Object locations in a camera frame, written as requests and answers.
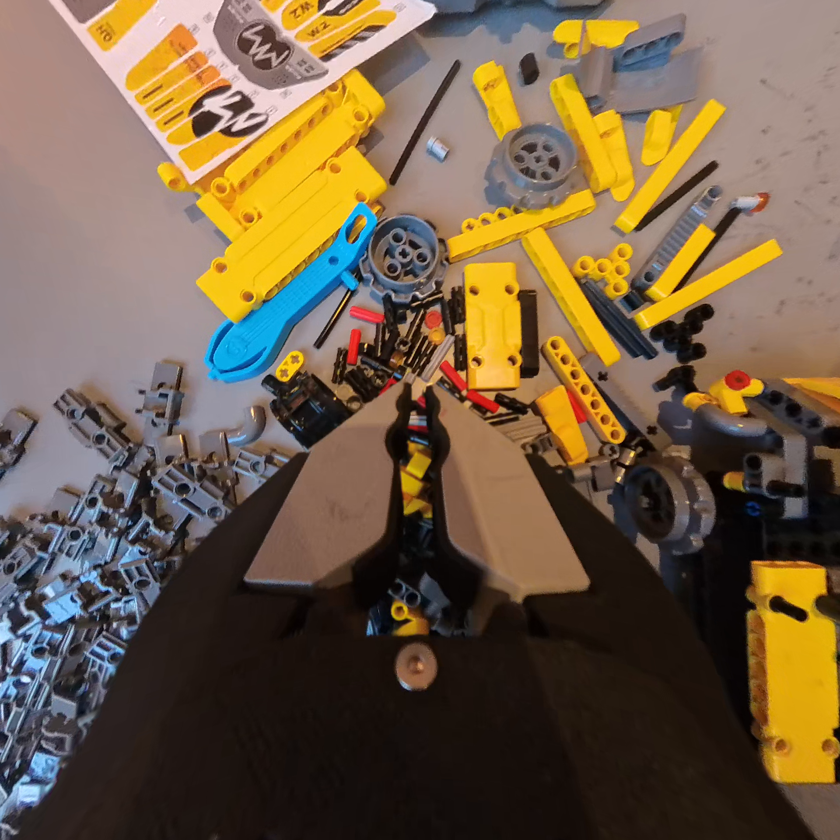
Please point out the grey gear wheel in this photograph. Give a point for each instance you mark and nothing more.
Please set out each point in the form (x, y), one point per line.
(535, 164)

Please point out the group of long yellow beams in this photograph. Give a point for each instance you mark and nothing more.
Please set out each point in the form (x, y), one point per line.
(571, 295)

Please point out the small sticker sheet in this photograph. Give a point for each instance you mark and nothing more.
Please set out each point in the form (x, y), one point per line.
(197, 65)

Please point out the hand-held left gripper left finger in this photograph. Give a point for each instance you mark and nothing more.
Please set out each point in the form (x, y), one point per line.
(328, 512)

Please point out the pile of building bricks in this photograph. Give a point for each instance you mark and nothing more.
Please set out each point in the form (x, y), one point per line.
(79, 558)

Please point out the yellow blue beam assembly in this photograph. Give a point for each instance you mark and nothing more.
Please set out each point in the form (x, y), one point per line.
(295, 197)

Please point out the yellow rectangular panel piece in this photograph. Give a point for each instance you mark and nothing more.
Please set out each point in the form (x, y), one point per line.
(491, 328)

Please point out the yellow black brick vehicle model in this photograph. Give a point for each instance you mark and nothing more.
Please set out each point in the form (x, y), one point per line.
(787, 656)

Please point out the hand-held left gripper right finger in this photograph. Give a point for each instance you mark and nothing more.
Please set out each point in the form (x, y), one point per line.
(505, 518)

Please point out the small white orange piece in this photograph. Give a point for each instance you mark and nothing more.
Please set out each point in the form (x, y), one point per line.
(753, 203)

